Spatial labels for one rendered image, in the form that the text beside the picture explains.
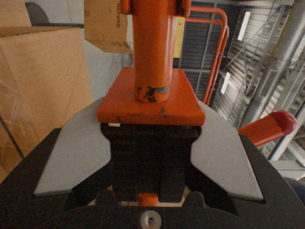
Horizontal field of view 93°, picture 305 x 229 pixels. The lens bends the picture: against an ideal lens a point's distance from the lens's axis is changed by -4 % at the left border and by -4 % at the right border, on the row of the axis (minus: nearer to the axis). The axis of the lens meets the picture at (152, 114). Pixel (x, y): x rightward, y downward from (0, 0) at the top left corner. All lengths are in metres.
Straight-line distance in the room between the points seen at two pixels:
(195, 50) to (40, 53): 10.98
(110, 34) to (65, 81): 1.22
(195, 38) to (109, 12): 9.66
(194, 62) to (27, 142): 11.22
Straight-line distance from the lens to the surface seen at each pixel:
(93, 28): 1.51
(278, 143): 2.86
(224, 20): 8.13
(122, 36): 1.44
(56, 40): 0.25
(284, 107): 2.97
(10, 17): 1.02
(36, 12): 2.10
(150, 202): 0.17
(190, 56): 11.11
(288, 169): 2.33
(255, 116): 6.50
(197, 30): 10.91
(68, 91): 0.27
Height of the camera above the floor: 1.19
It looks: 1 degrees up
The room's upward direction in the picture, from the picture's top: 92 degrees clockwise
